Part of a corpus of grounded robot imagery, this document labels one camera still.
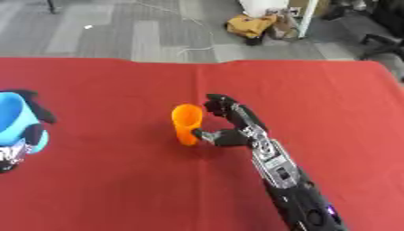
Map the yellow bag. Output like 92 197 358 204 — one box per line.
225 14 280 39

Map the white cable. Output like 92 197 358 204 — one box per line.
137 0 216 58

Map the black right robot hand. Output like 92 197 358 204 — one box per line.
189 93 269 148

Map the black office chair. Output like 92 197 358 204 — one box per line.
358 0 404 61

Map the black pole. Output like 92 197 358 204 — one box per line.
45 0 59 14

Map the white post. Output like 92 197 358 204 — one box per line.
297 0 321 40

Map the orange plastic cup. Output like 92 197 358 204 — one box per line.
170 103 206 147

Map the blue plastic cup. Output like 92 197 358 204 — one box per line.
0 91 51 155

